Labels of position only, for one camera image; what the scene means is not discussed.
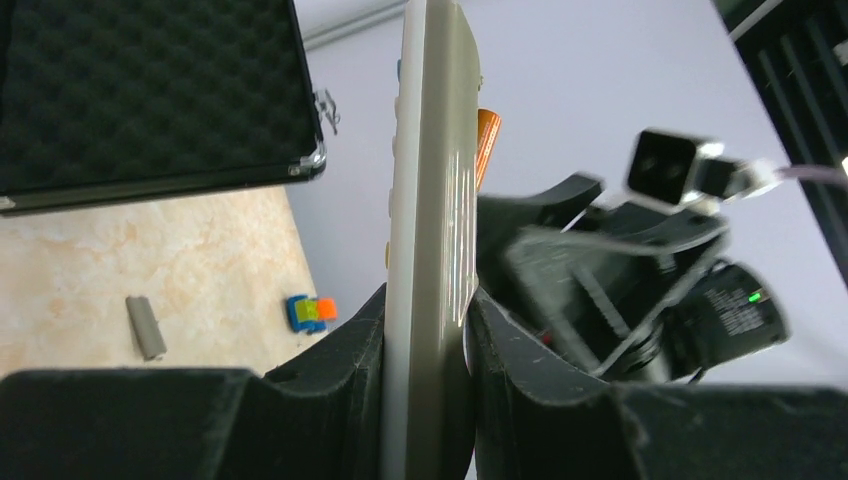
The orange battery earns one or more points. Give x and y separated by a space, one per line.
489 125

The white remote control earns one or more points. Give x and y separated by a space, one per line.
427 413

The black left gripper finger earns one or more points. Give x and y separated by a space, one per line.
314 417

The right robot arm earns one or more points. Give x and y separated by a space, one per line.
729 313

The grey battery cover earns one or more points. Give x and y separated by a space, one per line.
145 328

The blue green toy block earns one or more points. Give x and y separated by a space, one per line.
310 315

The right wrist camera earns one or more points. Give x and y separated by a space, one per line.
670 171

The black poker chip case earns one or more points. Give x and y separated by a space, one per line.
110 102

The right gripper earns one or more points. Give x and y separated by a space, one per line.
600 288

